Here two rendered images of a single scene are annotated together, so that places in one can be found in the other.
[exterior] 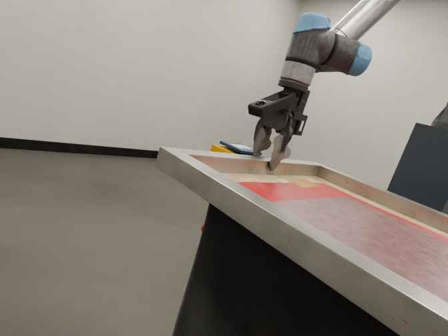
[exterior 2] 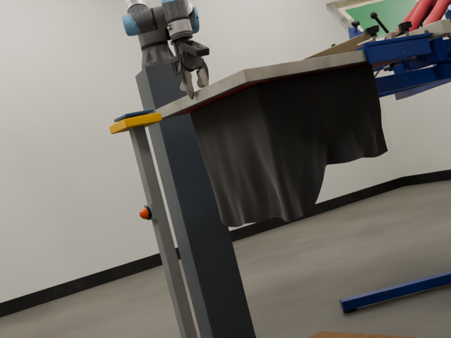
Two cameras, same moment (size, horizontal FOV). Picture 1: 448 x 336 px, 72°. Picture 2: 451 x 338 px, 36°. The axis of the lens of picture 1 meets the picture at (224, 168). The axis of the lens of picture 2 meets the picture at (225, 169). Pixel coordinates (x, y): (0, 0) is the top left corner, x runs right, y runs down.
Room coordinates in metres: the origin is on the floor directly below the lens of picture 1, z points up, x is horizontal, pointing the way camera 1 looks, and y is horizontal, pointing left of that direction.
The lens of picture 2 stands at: (0.18, 2.05, 0.74)
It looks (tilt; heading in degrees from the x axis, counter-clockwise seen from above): 0 degrees down; 284
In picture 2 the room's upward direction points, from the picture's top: 14 degrees counter-clockwise
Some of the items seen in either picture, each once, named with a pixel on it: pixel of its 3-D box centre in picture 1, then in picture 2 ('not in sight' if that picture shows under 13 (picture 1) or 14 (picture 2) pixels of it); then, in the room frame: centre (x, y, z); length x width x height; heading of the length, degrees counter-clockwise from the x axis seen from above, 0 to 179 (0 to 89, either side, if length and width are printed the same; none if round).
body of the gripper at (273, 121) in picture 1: (287, 109); (184, 54); (0.77, -0.11, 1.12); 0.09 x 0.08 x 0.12; 136
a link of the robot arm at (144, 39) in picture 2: not in sight; (152, 29); (1.05, -0.70, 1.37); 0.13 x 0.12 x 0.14; 14
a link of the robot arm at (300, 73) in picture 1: (295, 75); (179, 29); (0.77, -0.10, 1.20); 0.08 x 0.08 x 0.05
